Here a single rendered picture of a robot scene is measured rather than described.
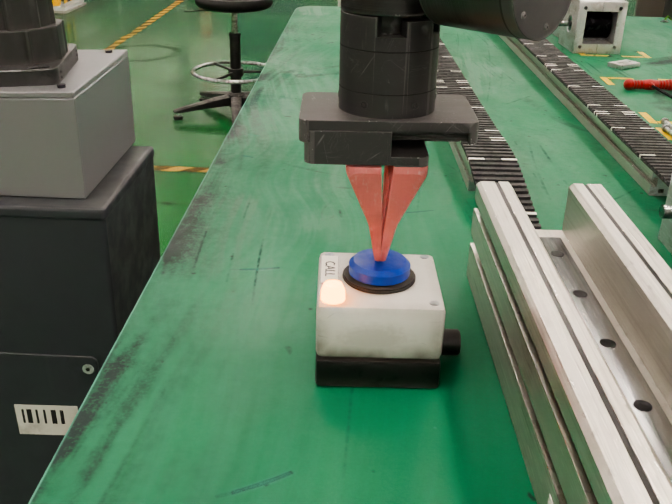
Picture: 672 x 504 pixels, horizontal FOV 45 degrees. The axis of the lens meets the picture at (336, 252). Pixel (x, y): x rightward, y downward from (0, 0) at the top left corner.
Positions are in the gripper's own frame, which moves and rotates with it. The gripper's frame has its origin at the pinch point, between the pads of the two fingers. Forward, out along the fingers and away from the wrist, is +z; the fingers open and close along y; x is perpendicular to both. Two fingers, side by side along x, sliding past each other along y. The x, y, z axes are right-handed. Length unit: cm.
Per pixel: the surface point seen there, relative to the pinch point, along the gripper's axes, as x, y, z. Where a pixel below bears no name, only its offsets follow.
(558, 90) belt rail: 71, 30, 7
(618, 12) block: 105, 48, 0
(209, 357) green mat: -0.7, -11.3, 8.2
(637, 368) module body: -9.5, 13.9, 2.8
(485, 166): 31.1, 12.4, 5.1
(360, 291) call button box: -1.9, -1.2, 2.3
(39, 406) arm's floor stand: 25, -35, 32
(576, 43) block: 105, 42, 6
